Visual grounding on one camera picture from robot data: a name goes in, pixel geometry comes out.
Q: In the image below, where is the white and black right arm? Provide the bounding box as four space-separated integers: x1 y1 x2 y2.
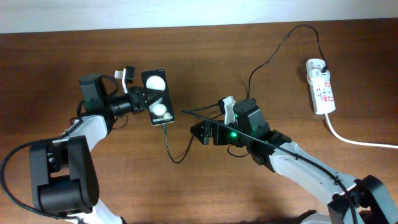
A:
190 97 397 223

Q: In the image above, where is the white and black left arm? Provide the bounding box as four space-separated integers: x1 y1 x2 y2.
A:
29 67 175 223

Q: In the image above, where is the white power strip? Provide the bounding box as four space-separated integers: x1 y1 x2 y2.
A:
305 58 336 115

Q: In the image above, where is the white power strip cord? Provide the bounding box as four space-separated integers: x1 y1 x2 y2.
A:
323 113 398 149

